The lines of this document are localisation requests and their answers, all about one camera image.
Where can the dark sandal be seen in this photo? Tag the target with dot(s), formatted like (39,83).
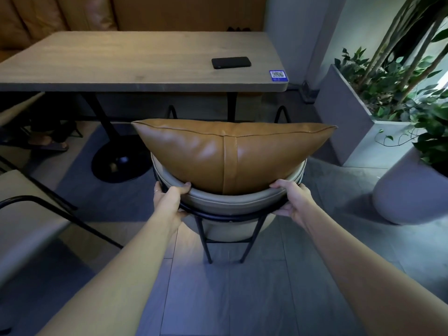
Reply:
(56,149)

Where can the grey rectangular planter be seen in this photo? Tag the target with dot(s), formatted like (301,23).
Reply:
(346,111)

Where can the brown leather bench sofa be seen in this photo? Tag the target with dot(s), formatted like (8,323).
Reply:
(70,13)

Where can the person's left hand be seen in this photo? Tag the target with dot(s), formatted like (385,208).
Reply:
(166,204)

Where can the blue square code sticker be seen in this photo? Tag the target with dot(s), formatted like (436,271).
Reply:
(278,75)

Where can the tan leather cushion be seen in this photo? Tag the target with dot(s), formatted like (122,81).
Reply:
(210,153)

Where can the wooden table with black base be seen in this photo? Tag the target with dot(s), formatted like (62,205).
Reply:
(122,62)

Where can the person's right thumb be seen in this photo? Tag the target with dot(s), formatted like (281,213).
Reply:
(279,184)

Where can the black smartphone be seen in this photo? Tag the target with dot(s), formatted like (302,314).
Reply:
(231,62)

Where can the person's right forearm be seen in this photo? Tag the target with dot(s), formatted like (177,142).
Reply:
(364,276)

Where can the green leafy potted plant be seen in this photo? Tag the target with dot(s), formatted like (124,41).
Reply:
(432,136)

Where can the person's left thumb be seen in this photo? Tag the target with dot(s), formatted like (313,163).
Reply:
(182,188)

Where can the white round plant pot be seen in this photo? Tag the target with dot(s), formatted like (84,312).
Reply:
(406,192)

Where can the person's left forearm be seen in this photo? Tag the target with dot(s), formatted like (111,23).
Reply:
(115,286)

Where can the small grey floor fixture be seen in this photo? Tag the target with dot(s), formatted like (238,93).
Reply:
(309,91)

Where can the person's right hand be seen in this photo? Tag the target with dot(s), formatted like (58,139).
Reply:
(299,204)

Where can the leafy plant with pale stems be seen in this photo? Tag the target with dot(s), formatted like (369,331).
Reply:
(388,80)

